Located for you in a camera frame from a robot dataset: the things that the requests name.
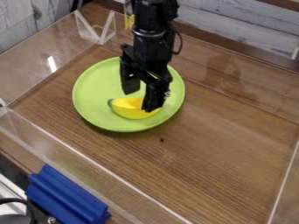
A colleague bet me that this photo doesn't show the yellow labelled tin can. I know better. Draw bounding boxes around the yellow labelled tin can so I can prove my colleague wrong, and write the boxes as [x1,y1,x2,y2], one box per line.
[124,0,134,30]

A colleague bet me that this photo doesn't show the blue plastic clamp block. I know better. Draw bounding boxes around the blue plastic clamp block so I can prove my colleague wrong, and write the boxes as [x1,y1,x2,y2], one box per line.
[25,164,110,224]

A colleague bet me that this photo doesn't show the black cable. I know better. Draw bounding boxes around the black cable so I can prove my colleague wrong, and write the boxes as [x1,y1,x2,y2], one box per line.
[0,197,39,218]

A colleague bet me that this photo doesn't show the clear acrylic front wall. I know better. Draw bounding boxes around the clear acrylic front wall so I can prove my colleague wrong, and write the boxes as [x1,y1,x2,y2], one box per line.
[0,100,192,224]

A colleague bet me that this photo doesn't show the clear acrylic triangle bracket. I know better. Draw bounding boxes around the clear acrylic triangle bracket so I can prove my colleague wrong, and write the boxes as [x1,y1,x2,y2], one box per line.
[74,10,116,46]

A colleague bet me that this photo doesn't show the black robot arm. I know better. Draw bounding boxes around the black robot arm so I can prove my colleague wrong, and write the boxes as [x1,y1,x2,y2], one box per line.
[120,0,182,112]

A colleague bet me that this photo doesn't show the yellow toy banana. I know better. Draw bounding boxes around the yellow toy banana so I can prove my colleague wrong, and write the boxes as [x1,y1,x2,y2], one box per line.
[106,97,160,120]

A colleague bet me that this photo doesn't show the green round plate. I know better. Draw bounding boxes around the green round plate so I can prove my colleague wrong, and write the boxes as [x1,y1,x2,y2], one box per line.
[71,57,185,132]

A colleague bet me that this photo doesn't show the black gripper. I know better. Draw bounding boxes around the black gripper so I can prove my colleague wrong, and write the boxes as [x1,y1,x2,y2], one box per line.
[120,27,174,112]

